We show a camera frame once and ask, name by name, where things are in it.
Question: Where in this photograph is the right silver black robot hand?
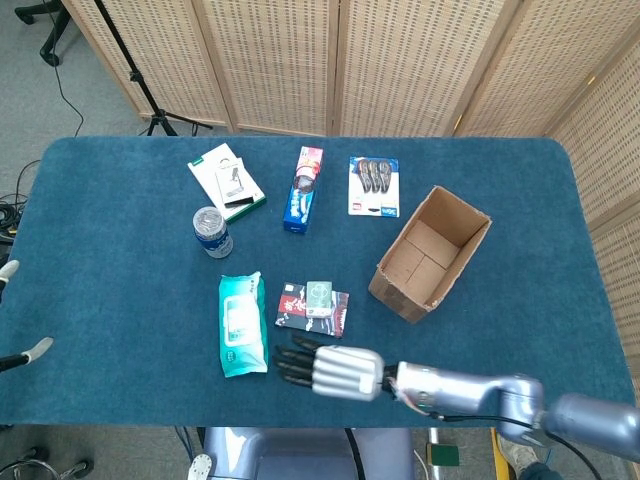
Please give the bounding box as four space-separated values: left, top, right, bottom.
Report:
272 334 397 404

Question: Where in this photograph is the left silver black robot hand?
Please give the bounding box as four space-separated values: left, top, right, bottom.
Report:
0 258 55 373

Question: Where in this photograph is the green wet wipes pack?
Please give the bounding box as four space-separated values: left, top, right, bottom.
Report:
217 271 270 379

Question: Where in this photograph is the blue soda can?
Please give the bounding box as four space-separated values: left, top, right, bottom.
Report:
195 225 235 260

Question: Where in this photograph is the open cardboard box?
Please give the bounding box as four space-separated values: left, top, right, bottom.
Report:
368 185 493 325

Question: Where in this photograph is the blue Oreo cookie box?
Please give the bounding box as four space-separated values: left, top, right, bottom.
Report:
282 145 325 235

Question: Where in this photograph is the white green flat box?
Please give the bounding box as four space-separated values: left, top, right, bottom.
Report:
187 142 268 225

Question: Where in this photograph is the green pocket tissue pack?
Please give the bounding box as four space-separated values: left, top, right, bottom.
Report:
304 280 334 320

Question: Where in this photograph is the red black snack packet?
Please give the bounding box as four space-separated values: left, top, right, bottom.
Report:
274 282 351 340

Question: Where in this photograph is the blue carpet table cover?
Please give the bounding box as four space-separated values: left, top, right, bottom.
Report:
0 135 636 430

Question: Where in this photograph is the blue-grey robot torso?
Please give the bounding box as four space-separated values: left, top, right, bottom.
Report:
187 426 416 480

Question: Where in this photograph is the black wheeled stand base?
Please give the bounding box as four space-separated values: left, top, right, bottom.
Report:
0 444 96 480

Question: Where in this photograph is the small green block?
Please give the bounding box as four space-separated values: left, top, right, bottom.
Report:
425 443 460 467

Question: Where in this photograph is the blister card with three items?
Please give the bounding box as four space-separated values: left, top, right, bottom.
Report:
347 155 402 219

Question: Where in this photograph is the beige sneaker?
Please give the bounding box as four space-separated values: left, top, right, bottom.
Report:
501 434 540 472

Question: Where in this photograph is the dark blue trouser leg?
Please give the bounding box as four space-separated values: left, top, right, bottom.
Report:
517 460 557 480

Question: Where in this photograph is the black tripod stand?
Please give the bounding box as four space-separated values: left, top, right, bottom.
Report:
93 0 214 137

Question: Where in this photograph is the black office chair base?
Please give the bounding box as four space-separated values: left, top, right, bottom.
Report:
14 0 72 67

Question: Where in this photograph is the black floor cable bundle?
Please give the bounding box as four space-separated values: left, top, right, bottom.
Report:
0 158 44 246

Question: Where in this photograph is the thin black floor cable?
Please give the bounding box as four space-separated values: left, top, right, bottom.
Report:
51 62 85 137

